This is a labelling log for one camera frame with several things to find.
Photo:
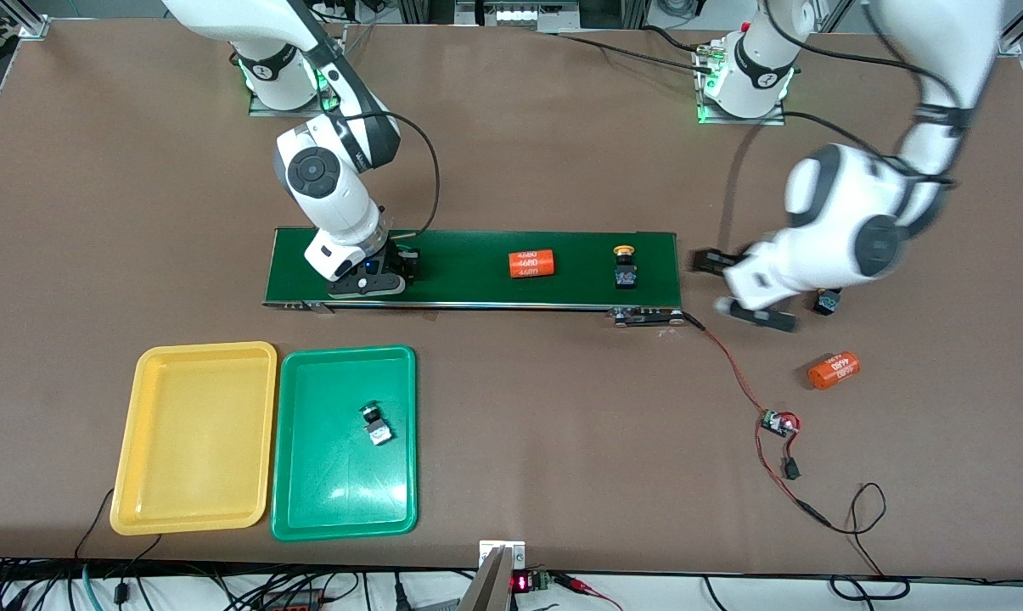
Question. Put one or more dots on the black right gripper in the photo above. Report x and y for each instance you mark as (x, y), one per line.
(399, 257)

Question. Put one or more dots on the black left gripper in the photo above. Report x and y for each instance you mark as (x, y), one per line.
(708, 260)

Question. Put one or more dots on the green push button switch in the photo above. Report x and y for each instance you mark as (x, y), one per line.
(379, 434)
(408, 270)

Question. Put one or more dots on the yellow push button switch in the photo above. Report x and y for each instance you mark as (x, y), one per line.
(625, 277)
(827, 303)

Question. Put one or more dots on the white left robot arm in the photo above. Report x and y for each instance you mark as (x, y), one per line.
(842, 221)

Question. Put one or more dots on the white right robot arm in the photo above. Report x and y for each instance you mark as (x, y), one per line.
(324, 178)

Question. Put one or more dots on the green conveyor belt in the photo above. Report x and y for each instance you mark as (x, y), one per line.
(553, 293)

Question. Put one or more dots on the small controller circuit board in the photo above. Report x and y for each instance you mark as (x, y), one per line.
(776, 423)

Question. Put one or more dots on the small black plug connector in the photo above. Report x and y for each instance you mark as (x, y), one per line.
(790, 468)

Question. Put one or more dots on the green plastic tray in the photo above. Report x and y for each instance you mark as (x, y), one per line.
(341, 501)

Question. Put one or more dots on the yellow plastic tray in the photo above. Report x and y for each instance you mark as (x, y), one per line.
(193, 458)

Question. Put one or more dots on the grey metal bar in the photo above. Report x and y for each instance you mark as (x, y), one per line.
(487, 590)

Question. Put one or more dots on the red digit display module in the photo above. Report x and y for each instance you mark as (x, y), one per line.
(521, 582)

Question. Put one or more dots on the red clip lead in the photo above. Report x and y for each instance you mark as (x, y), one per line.
(581, 585)

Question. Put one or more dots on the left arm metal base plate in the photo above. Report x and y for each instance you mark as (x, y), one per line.
(744, 121)

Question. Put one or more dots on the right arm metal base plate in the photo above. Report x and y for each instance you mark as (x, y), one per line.
(265, 111)

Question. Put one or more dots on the aluminium profile frame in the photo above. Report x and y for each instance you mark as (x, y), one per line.
(638, 13)

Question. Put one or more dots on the silver mounting bracket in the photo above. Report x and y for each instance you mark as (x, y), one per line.
(503, 550)

